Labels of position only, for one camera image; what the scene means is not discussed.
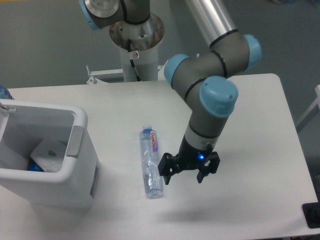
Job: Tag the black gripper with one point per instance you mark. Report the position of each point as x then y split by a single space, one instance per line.
189 158

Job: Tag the clear plastic water bottle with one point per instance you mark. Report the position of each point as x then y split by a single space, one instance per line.
149 150

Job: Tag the white paper trash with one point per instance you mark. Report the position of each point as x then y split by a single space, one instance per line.
49 155

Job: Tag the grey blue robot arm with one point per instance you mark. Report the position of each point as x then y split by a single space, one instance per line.
202 82

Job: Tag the white plastic trash can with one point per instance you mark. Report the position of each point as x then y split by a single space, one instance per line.
23 125

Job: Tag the black clamp at table edge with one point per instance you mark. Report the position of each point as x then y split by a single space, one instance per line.
311 213

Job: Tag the blue yellow carton in bin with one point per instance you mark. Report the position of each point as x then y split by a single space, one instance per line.
34 167

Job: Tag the blue patterned object at left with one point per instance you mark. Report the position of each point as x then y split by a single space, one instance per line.
5 93

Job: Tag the white metal base frame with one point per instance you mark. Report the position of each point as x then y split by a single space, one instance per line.
104 76

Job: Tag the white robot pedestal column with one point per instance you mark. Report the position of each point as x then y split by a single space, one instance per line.
138 46

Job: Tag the white frame at right edge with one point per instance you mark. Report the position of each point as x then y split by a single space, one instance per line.
310 112

